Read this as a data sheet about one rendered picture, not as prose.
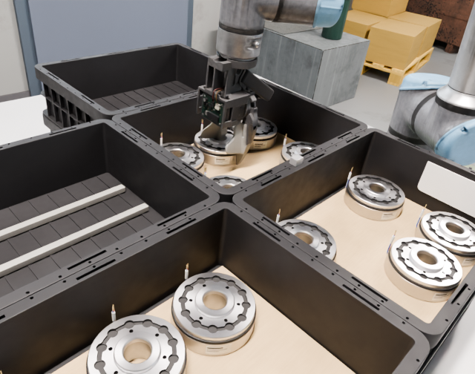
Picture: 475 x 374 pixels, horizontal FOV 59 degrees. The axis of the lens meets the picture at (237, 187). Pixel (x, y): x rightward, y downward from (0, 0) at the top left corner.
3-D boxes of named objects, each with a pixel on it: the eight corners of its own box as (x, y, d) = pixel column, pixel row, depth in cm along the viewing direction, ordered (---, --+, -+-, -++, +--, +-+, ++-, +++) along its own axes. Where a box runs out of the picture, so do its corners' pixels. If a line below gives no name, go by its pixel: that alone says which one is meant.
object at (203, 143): (220, 126, 92) (220, 123, 92) (254, 145, 87) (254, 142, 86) (184, 138, 86) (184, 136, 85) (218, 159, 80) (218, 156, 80)
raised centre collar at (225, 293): (216, 281, 54) (216, 277, 54) (243, 305, 52) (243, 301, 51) (185, 300, 51) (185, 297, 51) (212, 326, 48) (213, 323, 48)
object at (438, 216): (430, 206, 75) (432, 203, 75) (491, 233, 70) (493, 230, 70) (412, 232, 68) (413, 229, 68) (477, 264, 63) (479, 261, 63)
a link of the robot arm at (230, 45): (240, 20, 74) (274, 33, 70) (236, 46, 77) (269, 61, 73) (208, 24, 69) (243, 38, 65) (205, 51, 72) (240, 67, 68)
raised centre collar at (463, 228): (442, 217, 72) (444, 214, 71) (473, 231, 69) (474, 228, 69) (433, 230, 68) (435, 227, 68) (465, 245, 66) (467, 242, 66)
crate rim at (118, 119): (257, 87, 100) (259, 76, 99) (368, 136, 84) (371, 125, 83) (107, 128, 75) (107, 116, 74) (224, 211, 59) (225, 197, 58)
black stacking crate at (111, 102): (177, 84, 122) (178, 44, 115) (251, 123, 106) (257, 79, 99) (40, 116, 97) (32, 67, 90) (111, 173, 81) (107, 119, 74)
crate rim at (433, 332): (368, 136, 84) (372, 125, 83) (531, 210, 68) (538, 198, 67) (224, 211, 59) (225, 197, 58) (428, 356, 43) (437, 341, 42)
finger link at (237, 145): (220, 171, 81) (217, 125, 77) (240, 162, 85) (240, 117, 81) (231, 175, 79) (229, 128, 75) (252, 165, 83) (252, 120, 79)
